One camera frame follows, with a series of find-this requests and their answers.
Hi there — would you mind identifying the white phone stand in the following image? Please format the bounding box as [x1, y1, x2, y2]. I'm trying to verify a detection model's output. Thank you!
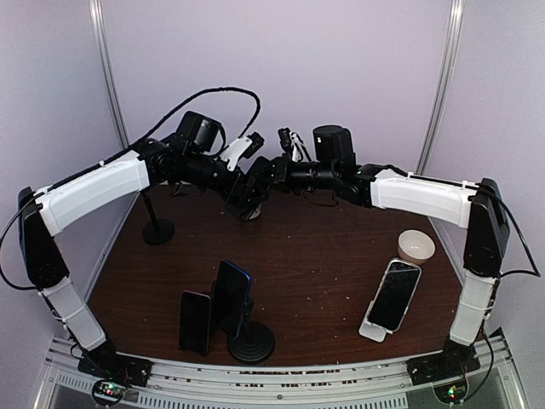
[359, 295, 399, 343]

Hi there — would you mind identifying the right controller circuit board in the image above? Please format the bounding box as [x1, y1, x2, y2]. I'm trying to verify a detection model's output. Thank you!
[433, 383, 468, 405]

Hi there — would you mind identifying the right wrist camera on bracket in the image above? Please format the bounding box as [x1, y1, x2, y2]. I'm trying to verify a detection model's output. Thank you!
[278, 128, 312, 163]

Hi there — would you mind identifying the controller circuit board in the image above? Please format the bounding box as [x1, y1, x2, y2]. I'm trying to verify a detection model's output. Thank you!
[433, 383, 468, 405]
[91, 379, 126, 406]

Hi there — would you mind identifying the black smartphone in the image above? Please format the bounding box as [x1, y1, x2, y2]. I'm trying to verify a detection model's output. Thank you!
[232, 156, 271, 222]

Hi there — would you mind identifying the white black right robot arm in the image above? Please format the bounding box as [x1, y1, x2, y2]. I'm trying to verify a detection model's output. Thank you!
[261, 125, 513, 384]

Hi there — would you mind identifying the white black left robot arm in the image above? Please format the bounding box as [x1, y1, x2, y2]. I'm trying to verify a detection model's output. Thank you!
[18, 111, 264, 383]

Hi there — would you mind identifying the left controller circuit board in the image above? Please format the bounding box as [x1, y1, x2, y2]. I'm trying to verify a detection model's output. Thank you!
[91, 379, 126, 406]

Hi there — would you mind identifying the white ceramic bowl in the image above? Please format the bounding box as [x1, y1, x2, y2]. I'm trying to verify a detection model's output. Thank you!
[398, 229, 436, 265]

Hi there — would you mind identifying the black round-base phone stand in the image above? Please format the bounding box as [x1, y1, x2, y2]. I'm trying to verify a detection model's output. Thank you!
[141, 193, 175, 245]

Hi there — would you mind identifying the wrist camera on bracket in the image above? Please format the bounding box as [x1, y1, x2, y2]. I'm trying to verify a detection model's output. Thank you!
[278, 128, 312, 163]
[220, 132, 265, 171]

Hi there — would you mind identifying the aluminium front rail frame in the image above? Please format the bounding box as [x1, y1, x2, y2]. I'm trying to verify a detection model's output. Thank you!
[30, 335, 531, 408]

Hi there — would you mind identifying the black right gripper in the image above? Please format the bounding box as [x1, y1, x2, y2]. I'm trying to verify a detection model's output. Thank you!
[251, 152, 338, 195]

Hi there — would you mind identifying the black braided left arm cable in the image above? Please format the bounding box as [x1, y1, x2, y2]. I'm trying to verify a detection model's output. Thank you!
[0, 86, 261, 291]

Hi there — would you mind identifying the white floral mug yellow inside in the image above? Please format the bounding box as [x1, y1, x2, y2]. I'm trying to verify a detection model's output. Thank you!
[246, 204, 261, 222]

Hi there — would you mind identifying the black front phone stand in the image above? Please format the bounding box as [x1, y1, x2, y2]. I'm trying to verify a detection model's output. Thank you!
[227, 298, 276, 366]

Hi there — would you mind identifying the white-cased smartphone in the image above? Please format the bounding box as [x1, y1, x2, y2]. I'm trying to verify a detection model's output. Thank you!
[367, 258, 422, 332]

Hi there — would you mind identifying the blue smartphone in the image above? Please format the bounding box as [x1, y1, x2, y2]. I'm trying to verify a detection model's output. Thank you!
[211, 260, 252, 338]

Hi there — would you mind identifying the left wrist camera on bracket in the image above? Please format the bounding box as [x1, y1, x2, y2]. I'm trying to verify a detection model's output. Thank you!
[220, 132, 265, 171]

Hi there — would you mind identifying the pink-edged dark smartphone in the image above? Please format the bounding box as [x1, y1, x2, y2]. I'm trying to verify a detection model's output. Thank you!
[179, 291, 211, 355]

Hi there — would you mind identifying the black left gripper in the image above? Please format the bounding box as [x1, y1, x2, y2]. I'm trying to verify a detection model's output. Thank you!
[183, 151, 270, 209]

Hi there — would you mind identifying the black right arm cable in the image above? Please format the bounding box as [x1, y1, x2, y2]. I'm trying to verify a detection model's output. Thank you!
[387, 164, 542, 401]

